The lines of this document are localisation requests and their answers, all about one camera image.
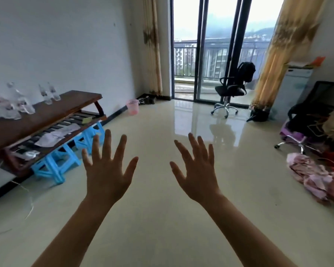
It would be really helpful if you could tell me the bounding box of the person's left hand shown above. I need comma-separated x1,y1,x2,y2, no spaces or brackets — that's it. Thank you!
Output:
81,129,139,205

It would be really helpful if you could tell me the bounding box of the person's right hand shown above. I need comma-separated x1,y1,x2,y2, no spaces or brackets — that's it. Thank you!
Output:
170,132,222,205

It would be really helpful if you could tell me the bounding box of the person's left forearm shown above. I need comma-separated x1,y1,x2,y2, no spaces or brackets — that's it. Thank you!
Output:
31,196,121,267

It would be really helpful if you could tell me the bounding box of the person's right forearm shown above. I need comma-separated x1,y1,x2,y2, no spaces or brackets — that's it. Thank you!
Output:
203,192,299,267

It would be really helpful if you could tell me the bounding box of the blue plastic stool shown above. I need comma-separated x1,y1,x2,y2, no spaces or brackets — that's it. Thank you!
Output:
73,121,106,154
31,144,82,185

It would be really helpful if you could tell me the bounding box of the white crumpled paper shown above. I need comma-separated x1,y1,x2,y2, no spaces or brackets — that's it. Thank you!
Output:
34,123,81,148

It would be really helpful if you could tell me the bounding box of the pink plastic waste basket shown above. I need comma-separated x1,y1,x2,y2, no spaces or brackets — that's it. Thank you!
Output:
126,99,140,116

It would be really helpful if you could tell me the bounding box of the pair of dark shoes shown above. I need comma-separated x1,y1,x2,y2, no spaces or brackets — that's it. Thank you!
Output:
138,96,156,106

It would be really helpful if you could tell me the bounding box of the dark wooden bench table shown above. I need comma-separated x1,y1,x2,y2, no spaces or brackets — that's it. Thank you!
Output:
0,90,107,178

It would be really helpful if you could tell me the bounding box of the black bag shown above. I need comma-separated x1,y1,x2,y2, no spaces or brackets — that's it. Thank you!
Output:
246,108,270,123

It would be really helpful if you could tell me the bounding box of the black swivel office chair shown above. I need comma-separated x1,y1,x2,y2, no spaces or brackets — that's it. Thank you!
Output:
211,62,256,119

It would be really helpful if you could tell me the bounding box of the clear plastic water bottle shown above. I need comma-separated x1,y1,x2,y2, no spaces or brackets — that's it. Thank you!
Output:
39,84,53,105
7,82,36,115
47,82,61,101

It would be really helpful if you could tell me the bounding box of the balcony metal railing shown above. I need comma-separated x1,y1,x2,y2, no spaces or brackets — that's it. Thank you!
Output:
174,39,272,81

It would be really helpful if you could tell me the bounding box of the white cabinet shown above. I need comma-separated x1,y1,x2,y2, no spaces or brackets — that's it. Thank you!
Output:
270,62,315,123

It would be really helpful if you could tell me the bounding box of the yellow patterned curtain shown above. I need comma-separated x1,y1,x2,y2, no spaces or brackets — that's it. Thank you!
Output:
250,0,327,112
142,0,163,97

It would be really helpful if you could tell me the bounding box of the pink crumpled clothes heap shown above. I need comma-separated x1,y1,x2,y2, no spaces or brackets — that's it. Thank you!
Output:
286,152,334,205

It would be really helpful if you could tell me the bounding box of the pile of clothes on chair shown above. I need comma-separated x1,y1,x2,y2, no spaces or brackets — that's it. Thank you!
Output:
280,108,334,164

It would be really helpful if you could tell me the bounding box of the black mesh office chair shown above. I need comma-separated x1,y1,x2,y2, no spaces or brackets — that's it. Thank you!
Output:
274,81,334,156

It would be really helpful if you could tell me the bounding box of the orange paper item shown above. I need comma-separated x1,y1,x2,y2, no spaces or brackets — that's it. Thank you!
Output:
309,56,326,67

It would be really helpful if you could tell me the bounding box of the thin white cable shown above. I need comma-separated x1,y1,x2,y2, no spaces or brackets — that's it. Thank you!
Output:
0,179,35,237

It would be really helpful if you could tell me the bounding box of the black sliding door frame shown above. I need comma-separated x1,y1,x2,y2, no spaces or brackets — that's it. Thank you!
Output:
170,0,253,103

